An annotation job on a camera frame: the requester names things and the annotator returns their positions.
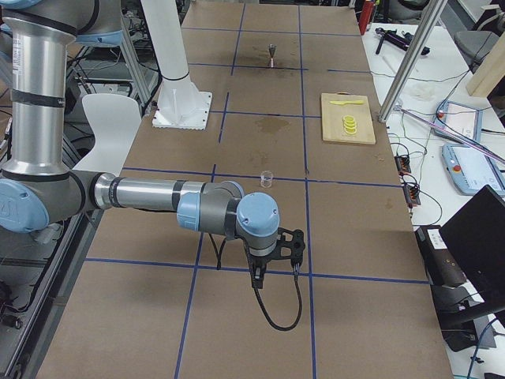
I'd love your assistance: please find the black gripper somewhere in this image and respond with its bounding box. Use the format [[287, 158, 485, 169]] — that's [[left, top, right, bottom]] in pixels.
[[246, 246, 275, 288]]

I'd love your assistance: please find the clear glass measuring cup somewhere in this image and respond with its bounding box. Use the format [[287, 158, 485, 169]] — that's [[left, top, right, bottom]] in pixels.
[[260, 171, 274, 188]]

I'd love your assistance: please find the steel jigger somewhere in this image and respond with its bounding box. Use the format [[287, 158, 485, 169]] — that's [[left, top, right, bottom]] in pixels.
[[268, 43, 276, 68]]

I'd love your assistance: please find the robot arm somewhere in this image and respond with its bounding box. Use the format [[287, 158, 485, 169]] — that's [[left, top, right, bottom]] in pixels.
[[1, 1, 285, 287]]

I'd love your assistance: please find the bamboo cutting board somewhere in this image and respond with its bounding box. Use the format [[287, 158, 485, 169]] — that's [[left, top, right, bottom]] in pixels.
[[320, 93, 376, 144]]

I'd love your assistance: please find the yellow plastic knife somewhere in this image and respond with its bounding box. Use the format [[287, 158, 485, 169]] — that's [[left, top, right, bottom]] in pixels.
[[329, 99, 365, 106]]

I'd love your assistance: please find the black laptop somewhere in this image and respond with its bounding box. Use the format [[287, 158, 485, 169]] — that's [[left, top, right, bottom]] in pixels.
[[438, 183, 505, 293]]

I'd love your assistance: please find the teach pendant lower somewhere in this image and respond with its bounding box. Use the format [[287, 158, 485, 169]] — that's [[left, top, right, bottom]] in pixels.
[[442, 144, 504, 197]]

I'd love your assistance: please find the teach pendant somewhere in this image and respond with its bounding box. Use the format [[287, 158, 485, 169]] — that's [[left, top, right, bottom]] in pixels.
[[442, 144, 504, 197], [433, 100, 483, 142]]

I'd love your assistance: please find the teach pendant upper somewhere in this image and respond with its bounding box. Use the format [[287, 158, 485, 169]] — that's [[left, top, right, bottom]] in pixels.
[[433, 100, 483, 142]]

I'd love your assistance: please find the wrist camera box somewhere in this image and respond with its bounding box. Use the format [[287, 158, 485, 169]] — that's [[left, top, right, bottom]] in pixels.
[[272, 227, 305, 274]]

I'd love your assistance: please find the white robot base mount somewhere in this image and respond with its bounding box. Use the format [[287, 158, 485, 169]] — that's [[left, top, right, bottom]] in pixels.
[[141, 0, 212, 130]]

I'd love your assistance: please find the aluminium frame post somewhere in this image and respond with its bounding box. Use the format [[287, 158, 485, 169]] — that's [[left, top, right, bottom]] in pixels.
[[378, 0, 447, 122]]

